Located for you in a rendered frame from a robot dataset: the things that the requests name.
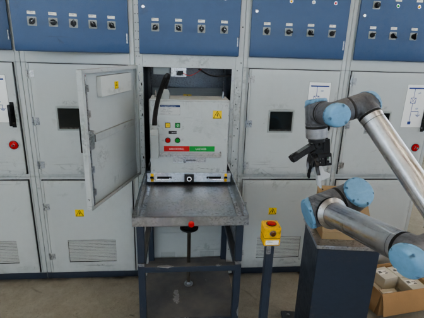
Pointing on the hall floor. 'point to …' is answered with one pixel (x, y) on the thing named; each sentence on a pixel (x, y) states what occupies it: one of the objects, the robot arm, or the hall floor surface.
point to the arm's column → (334, 282)
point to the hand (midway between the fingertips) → (312, 183)
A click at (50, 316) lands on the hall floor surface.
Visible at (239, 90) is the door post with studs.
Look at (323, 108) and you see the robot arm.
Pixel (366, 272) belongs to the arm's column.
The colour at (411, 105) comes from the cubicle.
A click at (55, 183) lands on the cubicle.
